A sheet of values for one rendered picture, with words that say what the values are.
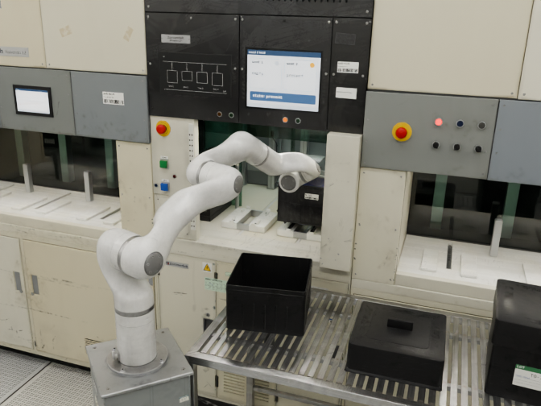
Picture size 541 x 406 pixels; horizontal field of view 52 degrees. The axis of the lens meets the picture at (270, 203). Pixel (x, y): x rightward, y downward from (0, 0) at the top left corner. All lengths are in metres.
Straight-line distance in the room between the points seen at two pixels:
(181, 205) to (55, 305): 1.42
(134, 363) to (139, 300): 0.21
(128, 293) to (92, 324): 1.22
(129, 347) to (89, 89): 1.16
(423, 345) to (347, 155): 0.71
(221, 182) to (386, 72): 0.70
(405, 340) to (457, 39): 0.99
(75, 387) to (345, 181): 1.78
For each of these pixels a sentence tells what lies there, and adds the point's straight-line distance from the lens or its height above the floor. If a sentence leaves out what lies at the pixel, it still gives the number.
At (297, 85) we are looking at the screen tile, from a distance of 2.07.
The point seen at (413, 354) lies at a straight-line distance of 1.75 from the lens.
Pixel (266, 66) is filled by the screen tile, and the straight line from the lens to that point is 2.11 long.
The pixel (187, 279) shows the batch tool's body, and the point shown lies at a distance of 2.51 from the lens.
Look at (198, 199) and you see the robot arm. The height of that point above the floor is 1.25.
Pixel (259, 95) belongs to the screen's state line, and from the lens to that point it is 2.12.
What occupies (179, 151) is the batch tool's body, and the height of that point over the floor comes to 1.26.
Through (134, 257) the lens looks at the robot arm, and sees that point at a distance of 1.60.
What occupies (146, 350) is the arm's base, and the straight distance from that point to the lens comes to 1.80.
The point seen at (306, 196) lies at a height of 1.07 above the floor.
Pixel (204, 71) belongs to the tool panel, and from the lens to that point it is 2.20.
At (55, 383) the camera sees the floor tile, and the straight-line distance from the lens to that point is 3.15.
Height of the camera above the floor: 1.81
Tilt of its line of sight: 19 degrees down
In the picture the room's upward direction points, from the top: 2 degrees clockwise
